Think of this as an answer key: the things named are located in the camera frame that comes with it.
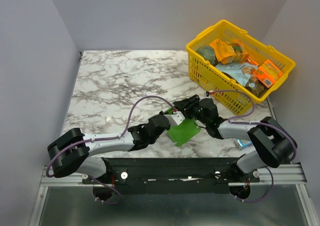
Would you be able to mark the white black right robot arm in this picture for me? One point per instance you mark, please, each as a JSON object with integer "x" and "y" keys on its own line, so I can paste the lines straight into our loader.
{"x": 272, "y": 144}

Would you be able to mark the orange cracker box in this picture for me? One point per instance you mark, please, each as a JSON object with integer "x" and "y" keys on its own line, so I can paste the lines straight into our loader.
{"x": 268, "y": 73}

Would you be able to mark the small blue white packet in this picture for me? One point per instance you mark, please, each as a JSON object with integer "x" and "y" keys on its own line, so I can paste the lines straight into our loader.
{"x": 241, "y": 144}

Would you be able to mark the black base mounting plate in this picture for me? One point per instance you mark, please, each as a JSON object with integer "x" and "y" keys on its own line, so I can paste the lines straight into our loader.
{"x": 133, "y": 176}

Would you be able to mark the yellow plastic shopping basket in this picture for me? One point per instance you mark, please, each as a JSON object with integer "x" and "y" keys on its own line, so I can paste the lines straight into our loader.
{"x": 234, "y": 96}

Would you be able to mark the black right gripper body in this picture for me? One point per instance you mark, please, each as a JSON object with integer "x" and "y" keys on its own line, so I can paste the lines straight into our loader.
{"x": 186, "y": 105}

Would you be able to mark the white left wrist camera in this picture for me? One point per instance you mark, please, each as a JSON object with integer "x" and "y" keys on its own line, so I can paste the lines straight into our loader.
{"x": 175, "y": 119}

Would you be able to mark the aluminium frame rail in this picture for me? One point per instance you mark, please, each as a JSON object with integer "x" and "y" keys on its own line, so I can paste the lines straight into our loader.
{"x": 285, "y": 174}

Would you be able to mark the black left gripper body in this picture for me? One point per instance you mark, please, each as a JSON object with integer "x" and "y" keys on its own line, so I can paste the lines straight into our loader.
{"x": 161, "y": 113}

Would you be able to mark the light blue snack bag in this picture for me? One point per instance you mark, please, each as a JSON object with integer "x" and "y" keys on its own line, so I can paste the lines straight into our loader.
{"x": 242, "y": 73}

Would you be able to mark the green paper box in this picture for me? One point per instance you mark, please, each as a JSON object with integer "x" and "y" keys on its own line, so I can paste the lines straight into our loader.
{"x": 183, "y": 133}

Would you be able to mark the orange snack bag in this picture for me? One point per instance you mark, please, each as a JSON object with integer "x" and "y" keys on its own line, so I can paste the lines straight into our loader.
{"x": 229, "y": 51}

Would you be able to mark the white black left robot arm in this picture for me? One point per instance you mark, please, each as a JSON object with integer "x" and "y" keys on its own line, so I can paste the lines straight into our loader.
{"x": 75, "y": 150}

